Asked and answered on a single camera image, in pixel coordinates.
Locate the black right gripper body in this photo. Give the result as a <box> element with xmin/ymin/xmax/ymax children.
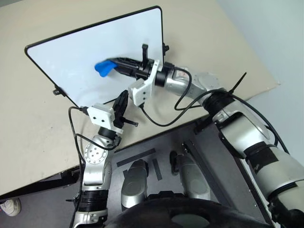
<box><xmin>134</xmin><ymin>58</ymin><xmax>155</xmax><ymax>82</ymax></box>

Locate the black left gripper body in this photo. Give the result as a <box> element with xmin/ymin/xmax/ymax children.
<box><xmin>113</xmin><ymin>113</ymin><xmax>127</xmax><ymax>130</ymax></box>

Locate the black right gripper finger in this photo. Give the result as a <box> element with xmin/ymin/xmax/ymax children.
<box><xmin>109</xmin><ymin>56</ymin><xmax>143</xmax><ymax>70</ymax></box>
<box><xmin>115</xmin><ymin>67</ymin><xmax>141</xmax><ymax>77</ymax></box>

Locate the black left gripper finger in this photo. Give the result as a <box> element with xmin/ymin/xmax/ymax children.
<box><xmin>113</xmin><ymin>92</ymin><xmax>124</xmax><ymax>115</ymax></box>
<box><xmin>119</xmin><ymin>92</ymin><xmax>130</xmax><ymax>116</ymax></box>

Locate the blue eraser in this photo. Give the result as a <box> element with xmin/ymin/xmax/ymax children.
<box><xmin>94</xmin><ymin>60</ymin><xmax>118</xmax><ymax>78</ymax></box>

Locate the long dark tape strip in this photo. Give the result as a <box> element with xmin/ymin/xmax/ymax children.
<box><xmin>116</xmin><ymin>148</ymin><xmax>156</xmax><ymax>168</ymax></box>

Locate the short dark tape strip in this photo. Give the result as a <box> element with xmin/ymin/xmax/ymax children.
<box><xmin>152</xmin><ymin>159</ymin><xmax>163</xmax><ymax>181</ymax></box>

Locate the silver left robot foot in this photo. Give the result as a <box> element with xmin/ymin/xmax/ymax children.
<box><xmin>121</xmin><ymin>159</ymin><xmax>150</xmax><ymax>212</ymax></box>

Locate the silver robot foot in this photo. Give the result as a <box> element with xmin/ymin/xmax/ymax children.
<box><xmin>169</xmin><ymin>151</ymin><xmax>211</xmax><ymax>200</ymax></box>
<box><xmin>121</xmin><ymin>159</ymin><xmax>150</xmax><ymax>212</ymax></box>

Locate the silver right robot foot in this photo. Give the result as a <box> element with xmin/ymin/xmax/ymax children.
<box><xmin>169</xmin><ymin>151</ymin><xmax>211</xmax><ymax>200</ymax></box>

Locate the dark rounded robot torso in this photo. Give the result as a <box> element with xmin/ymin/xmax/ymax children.
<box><xmin>104</xmin><ymin>190</ymin><xmax>269</xmax><ymax>228</ymax></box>

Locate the white sneaker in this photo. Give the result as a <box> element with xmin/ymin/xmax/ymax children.
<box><xmin>0</xmin><ymin>198</ymin><xmax>22</xmax><ymax>218</ymax></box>

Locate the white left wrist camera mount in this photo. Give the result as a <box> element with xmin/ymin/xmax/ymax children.
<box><xmin>86</xmin><ymin>103</ymin><xmax>115</xmax><ymax>131</ymax></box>

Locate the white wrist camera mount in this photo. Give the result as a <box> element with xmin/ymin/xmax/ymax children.
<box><xmin>86</xmin><ymin>103</ymin><xmax>115</xmax><ymax>131</ymax></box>
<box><xmin>127</xmin><ymin>60</ymin><xmax>164</xmax><ymax>107</ymax></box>

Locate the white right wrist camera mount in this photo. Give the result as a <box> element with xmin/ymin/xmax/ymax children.
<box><xmin>127</xmin><ymin>60</ymin><xmax>164</xmax><ymax>107</ymax></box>

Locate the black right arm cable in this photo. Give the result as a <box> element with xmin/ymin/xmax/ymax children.
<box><xmin>139</xmin><ymin>68</ymin><xmax>290</xmax><ymax>155</ymax></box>

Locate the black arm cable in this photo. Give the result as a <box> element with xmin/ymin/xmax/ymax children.
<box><xmin>139</xmin><ymin>68</ymin><xmax>290</xmax><ymax>155</ymax></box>
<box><xmin>68</xmin><ymin>105</ymin><xmax>100</xmax><ymax>202</ymax></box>

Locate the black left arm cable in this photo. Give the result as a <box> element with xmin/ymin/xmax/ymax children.
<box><xmin>68</xmin><ymin>105</ymin><xmax>100</xmax><ymax>202</ymax></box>

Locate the white whiteboard with black frame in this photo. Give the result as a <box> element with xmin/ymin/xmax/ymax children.
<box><xmin>25</xmin><ymin>6</ymin><xmax>167</xmax><ymax>108</ymax></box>

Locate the black metal base frame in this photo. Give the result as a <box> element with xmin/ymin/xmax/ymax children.
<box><xmin>181</xmin><ymin>116</ymin><xmax>274</xmax><ymax>225</ymax></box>

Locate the black table frame bar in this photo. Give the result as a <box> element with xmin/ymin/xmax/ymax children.
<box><xmin>0</xmin><ymin>163</ymin><xmax>84</xmax><ymax>200</ymax></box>

